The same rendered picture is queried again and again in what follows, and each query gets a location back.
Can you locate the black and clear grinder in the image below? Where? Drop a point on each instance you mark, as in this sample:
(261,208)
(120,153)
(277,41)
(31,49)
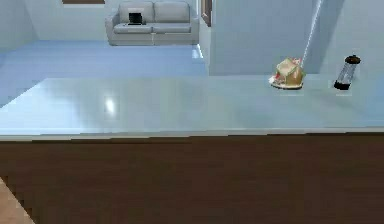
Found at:
(346,72)

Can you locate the brown framed wall picture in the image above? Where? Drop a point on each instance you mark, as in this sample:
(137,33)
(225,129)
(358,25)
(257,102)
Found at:
(206,11)

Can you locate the grey sofa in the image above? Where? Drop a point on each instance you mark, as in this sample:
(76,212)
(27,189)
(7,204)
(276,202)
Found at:
(156,31)

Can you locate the brown counter with pale top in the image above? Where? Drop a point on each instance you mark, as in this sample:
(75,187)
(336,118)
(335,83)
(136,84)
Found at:
(186,173)

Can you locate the brown framed window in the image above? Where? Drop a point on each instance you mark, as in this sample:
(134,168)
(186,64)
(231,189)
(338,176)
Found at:
(83,1)

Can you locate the black laptop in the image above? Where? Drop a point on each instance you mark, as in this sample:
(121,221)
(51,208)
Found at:
(135,18)

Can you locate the gingerbread house on plate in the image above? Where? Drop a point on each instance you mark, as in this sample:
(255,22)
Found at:
(289,75)

